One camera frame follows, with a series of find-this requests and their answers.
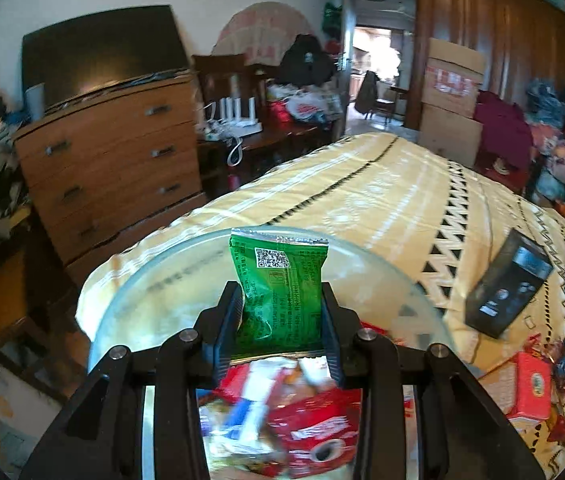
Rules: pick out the red coffee snack packet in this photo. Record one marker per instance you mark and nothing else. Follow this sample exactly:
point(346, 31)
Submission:
point(318, 434)

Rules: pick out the black flat television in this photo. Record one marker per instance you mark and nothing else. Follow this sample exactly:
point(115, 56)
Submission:
point(95, 51)

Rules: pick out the pile of clothes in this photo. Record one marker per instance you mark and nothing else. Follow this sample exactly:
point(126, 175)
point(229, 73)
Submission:
point(523, 147)

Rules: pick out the black jacket on chair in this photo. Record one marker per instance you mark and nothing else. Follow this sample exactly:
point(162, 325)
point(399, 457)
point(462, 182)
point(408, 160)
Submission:
point(305, 63)

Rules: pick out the dark wooden chair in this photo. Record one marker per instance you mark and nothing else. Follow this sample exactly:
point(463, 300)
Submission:
point(224, 76)

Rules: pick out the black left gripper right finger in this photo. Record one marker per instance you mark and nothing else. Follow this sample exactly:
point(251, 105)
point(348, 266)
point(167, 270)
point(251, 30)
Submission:
point(339, 328)

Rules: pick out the wooden chest of drawers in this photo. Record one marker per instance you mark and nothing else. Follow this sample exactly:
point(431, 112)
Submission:
point(104, 174)

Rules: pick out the clear glass bowl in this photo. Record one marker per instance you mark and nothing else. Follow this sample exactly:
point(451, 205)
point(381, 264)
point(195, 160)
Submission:
point(167, 294)

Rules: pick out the black rectangular box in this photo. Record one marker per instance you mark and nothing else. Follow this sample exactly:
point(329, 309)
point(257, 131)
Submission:
point(509, 284)

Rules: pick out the white wifi router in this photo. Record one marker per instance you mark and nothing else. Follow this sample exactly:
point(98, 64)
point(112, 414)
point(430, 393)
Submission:
point(224, 119)

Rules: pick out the stacked cardboard boxes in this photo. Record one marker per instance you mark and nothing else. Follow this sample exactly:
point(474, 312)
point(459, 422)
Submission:
point(452, 81)

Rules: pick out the red and tan snack box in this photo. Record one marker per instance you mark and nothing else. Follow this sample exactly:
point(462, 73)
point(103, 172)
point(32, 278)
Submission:
point(521, 387)

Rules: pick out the green snack packet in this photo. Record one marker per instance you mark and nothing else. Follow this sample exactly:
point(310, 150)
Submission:
point(280, 277)

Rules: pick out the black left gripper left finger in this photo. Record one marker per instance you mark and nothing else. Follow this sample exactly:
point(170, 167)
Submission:
point(217, 328)

